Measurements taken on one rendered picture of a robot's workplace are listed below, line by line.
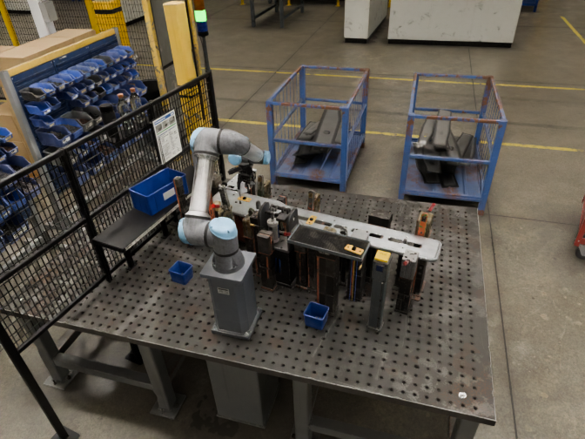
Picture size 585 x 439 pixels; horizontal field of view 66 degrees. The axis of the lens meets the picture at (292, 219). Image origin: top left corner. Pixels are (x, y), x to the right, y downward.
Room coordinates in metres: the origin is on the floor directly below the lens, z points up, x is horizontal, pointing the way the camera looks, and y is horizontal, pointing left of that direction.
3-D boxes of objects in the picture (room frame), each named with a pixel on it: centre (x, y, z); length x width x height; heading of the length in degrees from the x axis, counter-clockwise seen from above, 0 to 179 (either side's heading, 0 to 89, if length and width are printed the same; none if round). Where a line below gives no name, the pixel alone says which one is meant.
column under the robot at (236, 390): (1.60, 0.31, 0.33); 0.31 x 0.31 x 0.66; 73
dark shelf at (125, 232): (2.27, 0.79, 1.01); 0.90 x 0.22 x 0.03; 154
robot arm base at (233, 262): (1.60, 0.31, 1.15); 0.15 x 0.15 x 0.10
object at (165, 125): (2.60, 0.76, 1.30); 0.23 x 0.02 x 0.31; 154
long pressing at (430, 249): (2.05, -0.13, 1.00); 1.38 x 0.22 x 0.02; 64
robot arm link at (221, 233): (1.60, 0.31, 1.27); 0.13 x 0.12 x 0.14; 75
